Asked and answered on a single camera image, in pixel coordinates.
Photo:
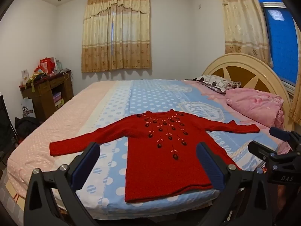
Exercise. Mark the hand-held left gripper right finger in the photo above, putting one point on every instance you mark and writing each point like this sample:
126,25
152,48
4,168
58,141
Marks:
210,167

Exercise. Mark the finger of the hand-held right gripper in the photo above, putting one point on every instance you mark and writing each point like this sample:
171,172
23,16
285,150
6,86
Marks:
281,134
259,150

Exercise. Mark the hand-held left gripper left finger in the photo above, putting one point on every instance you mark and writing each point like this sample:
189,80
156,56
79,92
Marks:
86,167

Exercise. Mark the red knitted sweater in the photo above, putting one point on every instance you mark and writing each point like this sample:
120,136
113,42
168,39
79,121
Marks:
150,169

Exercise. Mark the pink pillow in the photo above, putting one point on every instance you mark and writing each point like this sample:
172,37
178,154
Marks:
256,106

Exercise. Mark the cream wooden headboard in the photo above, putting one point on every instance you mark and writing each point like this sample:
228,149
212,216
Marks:
254,68

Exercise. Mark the black backpack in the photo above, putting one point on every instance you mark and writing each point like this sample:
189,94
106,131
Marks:
27,126

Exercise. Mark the stack of books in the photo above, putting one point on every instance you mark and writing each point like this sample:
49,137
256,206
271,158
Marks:
58,98

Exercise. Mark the brown wooden desk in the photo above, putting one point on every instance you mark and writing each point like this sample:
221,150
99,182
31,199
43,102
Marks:
43,98

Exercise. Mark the patterned pillow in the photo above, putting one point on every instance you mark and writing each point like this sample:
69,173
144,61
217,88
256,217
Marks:
216,82

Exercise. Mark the white paper bag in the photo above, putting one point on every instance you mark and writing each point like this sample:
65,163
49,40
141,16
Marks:
28,109

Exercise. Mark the black folding rack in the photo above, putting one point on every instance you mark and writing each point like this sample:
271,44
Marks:
6,127

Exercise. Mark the polka dot bed sheet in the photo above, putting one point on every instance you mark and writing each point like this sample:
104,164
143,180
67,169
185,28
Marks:
145,96

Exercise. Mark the window with blue pane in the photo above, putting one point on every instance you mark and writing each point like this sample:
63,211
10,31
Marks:
282,40

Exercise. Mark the green yellow striped cloth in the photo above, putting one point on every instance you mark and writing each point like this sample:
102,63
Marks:
35,77

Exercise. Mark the white greeting card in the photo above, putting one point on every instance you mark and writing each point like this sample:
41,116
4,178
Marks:
25,77

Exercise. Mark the red gift bag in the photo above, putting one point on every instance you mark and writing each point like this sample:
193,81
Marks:
46,65

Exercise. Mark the beige long curtain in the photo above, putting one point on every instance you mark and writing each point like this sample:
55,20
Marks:
242,21

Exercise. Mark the beige short window curtain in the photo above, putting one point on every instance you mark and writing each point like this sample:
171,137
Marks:
127,35

